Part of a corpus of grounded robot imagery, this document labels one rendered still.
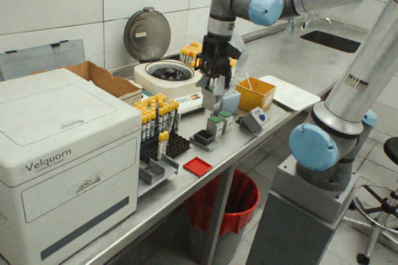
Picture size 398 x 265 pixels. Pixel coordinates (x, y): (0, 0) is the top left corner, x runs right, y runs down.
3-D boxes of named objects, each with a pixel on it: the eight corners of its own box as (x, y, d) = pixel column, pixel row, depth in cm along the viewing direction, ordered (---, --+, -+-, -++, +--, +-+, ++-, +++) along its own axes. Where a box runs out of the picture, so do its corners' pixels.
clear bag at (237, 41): (226, 62, 188) (231, 38, 181) (208, 51, 199) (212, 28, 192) (252, 59, 199) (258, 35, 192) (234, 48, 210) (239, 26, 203)
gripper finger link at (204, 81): (188, 94, 107) (196, 70, 101) (199, 89, 111) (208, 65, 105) (195, 100, 106) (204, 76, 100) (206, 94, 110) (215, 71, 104)
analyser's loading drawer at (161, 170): (123, 210, 84) (124, 194, 81) (106, 196, 87) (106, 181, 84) (177, 174, 99) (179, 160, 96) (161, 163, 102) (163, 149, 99)
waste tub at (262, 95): (259, 117, 139) (265, 95, 134) (230, 105, 145) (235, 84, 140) (271, 106, 149) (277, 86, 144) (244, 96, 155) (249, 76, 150)
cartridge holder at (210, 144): (209, 151, 114) (211, 143, 112) (188, 140, 118) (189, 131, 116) (218, 145, 118) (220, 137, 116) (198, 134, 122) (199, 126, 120)
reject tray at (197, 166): (199, 177, 102) (199, 175, 101) (182, 167, 105) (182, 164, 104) (212, 168, 107) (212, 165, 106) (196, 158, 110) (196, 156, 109)
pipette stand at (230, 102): (222, 123, 131) (227, 100, 126) (209, 115, 135) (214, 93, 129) (238, 116, 137) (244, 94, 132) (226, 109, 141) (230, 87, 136)
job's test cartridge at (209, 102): (212, 112, 108) (215, 94, 104) (201, 106, 110) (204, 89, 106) (219, 108, 110) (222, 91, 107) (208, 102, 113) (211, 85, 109)
